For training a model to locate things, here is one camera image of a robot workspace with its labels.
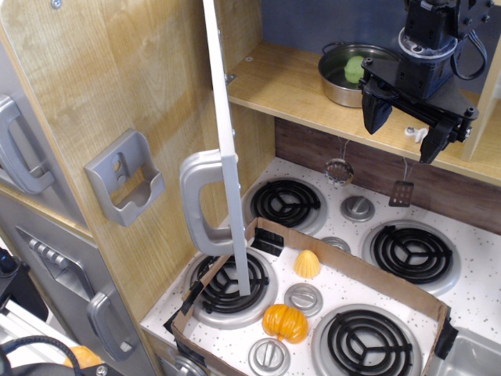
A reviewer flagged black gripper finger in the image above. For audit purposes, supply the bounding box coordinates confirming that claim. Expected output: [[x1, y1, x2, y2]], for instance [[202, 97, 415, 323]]
[[420, 124, 452, 164], [362, 86, 393, 135]]

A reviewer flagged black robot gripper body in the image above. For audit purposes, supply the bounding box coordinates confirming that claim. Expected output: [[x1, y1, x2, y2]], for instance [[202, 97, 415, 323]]
[[360, 29, 479, 143]]

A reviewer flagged grey toy microwave door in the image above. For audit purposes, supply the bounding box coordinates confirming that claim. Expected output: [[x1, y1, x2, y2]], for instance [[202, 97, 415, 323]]
[[203, 1, 251, 296]]

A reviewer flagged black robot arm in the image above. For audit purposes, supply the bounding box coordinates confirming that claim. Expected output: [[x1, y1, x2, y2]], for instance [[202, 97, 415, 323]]
[[359, 1, 495, 165]]

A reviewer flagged white plastic hook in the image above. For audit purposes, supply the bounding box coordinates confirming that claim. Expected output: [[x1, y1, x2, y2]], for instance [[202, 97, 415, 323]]
[[404, 126, 428, 143]]

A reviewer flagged green toy vegetable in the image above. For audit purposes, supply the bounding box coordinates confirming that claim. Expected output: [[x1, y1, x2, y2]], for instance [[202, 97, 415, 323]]
[[344, 56, 364, 84]]

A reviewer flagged stainless steel pot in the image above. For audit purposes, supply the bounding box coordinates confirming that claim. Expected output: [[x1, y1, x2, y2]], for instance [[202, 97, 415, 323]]
[[318, 42, 398, 108]]

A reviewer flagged small hanging metal spatula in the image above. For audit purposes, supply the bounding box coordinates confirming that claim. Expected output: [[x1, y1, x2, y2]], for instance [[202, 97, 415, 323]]
[[388, 158, 414, 208]]

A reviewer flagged silver back stove knob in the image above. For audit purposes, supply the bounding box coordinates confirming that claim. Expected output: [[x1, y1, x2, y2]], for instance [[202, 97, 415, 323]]
[[341, 196, 376, 222]]

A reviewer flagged black back right burner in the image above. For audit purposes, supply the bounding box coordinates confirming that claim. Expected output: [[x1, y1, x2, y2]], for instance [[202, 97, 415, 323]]
[[361, 220, 461, 296]]

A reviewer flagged black burner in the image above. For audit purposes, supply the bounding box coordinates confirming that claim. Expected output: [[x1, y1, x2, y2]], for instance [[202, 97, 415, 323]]
[[361, 220, 461, 296], [243, 178, 328, 235], [193, 248, 278, 330], [310, 304, 423, 376]]

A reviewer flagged black back left burner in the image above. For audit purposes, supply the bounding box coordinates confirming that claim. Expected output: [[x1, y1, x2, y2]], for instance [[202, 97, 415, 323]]
[[243, 178, 328, 235]]

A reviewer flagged silver small hidden stove knob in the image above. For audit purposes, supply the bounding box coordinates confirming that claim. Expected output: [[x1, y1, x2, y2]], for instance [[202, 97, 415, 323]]
[[321, 237, 351, 254]]

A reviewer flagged yellow toy lemon half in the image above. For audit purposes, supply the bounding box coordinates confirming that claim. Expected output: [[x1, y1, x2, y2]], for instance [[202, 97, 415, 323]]
[[294, 250, 321, 278]]

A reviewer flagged silver middle stove knob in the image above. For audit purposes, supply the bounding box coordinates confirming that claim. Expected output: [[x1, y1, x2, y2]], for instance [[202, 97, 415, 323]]
[[284, 283, 323, 317]]

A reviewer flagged black front right burner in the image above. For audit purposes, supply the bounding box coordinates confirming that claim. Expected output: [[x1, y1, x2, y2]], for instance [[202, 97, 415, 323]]
[[310, 304, 423, 376]]

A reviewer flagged grey toy sink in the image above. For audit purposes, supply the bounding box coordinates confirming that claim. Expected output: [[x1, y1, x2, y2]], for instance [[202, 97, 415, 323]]
[[426, 327, 500, 376]]

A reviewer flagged orange toy pumpkin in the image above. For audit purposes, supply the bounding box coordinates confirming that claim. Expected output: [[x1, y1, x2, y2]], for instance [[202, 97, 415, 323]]
[[261, 304, 309, 344]]

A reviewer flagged black front left burner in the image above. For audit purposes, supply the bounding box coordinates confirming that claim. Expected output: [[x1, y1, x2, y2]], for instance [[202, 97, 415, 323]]
[[193, 248, 278, 330]]

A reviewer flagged silver front stove knob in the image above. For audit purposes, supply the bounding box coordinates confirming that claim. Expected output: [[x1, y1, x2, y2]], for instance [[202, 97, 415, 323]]
[[248, 338, 291, 376]]

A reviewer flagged silver oven knob bottom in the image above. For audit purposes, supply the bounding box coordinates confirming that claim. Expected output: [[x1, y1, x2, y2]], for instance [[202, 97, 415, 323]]
[[159, 352, 208, 376]]

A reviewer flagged grey ice dispenser panel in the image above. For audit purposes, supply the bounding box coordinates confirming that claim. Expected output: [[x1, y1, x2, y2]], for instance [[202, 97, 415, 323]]
[[16, 227, 95, 302]]

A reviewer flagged orange toy at bottom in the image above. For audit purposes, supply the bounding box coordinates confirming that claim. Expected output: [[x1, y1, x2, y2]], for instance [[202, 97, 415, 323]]
[[70, 345, 103, 369]]

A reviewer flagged black device left edge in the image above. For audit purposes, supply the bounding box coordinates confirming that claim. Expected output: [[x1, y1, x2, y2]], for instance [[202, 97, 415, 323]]
[[1, 248, 49, 321]]

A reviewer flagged silver microwave door handle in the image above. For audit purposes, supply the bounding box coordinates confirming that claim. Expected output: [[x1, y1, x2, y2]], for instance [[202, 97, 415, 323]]
[[179, 150, 234, 257]]

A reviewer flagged grey wall phone holder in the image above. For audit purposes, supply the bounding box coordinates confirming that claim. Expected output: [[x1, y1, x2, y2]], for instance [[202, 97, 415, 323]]
[[85, 128, 165, 227]]

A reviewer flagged brown cardboard frame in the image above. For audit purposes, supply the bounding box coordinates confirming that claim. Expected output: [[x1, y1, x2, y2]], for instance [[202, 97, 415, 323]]
[[164, 218, 457, 375]]

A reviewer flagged silver lower fridge handle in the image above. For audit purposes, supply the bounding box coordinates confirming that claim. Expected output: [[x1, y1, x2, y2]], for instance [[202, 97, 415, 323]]
[[87, 291, 132, 362]]

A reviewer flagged silver fridge handle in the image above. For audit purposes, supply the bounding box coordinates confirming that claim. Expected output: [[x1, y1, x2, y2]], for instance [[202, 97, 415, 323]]
[[87, 291, 132, 362], [1, 95, 55, 194]]

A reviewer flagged silver upper fridge handle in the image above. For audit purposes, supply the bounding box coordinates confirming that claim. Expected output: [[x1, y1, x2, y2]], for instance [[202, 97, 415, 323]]
[[1, 95, 55, 194]]

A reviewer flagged black cable bottom left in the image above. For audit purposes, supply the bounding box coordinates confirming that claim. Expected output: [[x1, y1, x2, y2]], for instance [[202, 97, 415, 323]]
[[0, 334, 84, 376]]

